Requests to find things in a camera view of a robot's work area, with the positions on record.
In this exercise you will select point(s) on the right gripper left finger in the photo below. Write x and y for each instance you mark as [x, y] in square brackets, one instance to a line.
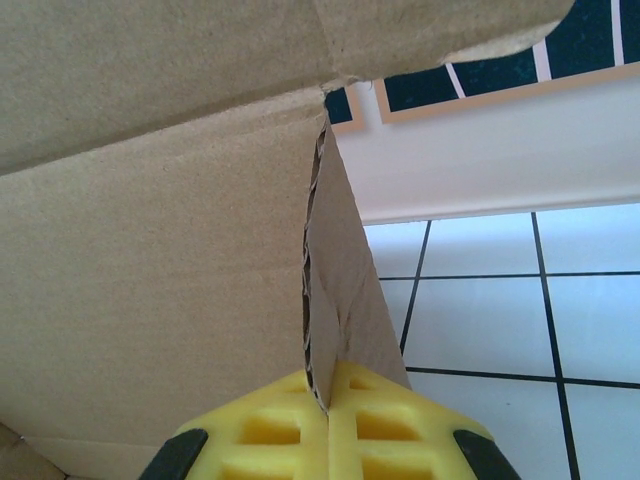
[280, 450]

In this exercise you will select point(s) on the brown cardboard box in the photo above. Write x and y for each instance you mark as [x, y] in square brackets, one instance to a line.
[150, 250]

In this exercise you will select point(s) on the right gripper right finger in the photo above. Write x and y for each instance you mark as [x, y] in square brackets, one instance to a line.
[390, 450]

